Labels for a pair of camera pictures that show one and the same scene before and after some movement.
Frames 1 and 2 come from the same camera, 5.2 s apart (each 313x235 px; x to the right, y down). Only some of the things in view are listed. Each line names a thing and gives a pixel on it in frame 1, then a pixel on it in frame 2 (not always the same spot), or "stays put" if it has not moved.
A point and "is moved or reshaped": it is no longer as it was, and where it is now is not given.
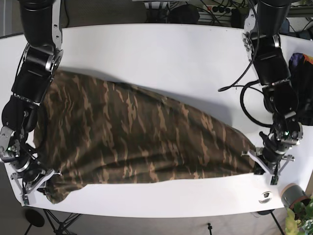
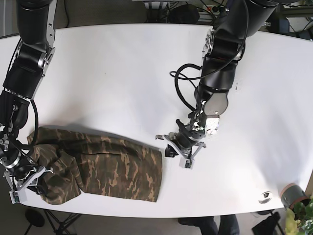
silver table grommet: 265,197 stays put
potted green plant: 299,210 stays put
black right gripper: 281,137 to 191,134
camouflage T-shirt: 89,131 is moved or reshaped
